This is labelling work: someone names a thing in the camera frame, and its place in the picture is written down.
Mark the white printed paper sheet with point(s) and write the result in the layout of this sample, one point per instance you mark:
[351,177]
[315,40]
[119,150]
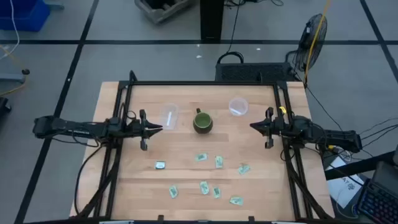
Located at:
[345,186]

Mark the black floor fan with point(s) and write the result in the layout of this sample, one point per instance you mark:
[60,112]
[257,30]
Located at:
[312,43]

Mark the green printed packet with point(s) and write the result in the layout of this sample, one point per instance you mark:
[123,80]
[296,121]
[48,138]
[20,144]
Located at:
[201,157]
[204,188]
[236,200]
[244,169]
[216,192]
[173,191]
[219,162]

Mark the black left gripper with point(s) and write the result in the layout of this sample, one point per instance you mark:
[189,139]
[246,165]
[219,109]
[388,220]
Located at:
[138,127]

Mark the blue plastic bin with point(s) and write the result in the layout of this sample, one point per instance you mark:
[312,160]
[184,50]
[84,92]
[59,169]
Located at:
[26,14]

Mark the clear round plastic container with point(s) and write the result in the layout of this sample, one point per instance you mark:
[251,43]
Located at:
[238,106]

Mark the black metal table frame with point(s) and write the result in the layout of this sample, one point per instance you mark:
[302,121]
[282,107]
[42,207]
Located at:
[202,83]

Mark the black perforated computer case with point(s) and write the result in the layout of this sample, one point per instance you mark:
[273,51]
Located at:
[253,72]

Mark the dark green ceramic mug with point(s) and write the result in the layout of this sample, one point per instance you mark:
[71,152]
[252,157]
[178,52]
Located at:
[202,123]

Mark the silver blue packet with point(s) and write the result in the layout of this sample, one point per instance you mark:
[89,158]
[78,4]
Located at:
[160,165]

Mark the clear rectangular plastic container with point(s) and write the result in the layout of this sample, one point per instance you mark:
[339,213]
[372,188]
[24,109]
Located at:
[169,115]

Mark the yellow tag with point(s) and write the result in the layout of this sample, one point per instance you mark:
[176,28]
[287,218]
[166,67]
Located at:
[282,109]

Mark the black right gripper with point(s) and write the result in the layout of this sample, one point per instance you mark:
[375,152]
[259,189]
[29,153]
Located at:
[278,128]

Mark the grey crate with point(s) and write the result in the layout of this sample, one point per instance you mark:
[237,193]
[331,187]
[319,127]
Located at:
[161,11]

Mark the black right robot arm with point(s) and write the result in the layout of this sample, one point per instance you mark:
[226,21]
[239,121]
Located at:
[329,137]

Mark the black upright tower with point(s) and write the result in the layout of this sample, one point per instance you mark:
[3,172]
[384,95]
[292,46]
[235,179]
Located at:
[212,21]

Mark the backlit computer keyboard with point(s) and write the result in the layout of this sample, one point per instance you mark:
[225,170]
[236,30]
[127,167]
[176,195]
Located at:
[377,202]

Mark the grey leg with black caster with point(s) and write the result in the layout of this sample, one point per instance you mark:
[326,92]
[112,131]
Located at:
[18,77]

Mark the black metal bar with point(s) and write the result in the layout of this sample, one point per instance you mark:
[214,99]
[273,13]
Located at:
[357,166]

